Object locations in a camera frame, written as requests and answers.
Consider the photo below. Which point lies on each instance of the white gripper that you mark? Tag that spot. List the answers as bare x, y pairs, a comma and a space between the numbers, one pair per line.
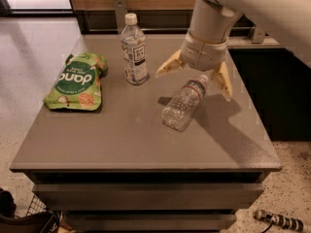
203, 54

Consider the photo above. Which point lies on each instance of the clear water bottle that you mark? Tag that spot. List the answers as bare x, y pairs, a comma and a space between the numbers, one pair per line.
177, 113

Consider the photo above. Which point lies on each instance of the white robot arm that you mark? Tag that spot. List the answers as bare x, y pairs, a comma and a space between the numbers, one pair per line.
286, 21

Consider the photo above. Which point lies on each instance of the upright labelled water bottle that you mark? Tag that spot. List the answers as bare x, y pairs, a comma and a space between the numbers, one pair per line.
134, 51

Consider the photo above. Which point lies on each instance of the grey drawer cabinet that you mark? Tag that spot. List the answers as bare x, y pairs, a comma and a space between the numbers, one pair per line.
122, 159

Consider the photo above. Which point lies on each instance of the green snack bag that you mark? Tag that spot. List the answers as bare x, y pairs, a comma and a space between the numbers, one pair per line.
79, 85

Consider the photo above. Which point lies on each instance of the black white striped power strip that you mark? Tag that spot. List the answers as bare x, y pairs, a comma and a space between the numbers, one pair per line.
284, 222

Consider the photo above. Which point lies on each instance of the lower grey drawer front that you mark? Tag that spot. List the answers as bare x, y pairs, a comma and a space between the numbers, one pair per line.
152, 222

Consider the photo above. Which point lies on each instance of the right metal wall bracket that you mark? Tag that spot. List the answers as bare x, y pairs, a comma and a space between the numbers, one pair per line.
256, 35

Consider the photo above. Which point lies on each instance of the metal wall bracket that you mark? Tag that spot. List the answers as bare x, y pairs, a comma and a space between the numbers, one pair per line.
120, 12
256, 35

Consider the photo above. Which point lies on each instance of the left metal wall bracket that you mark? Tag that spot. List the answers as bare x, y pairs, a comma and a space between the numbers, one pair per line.
120, 12

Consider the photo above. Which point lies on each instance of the black wire basket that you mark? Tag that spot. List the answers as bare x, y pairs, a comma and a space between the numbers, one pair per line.
44, 222

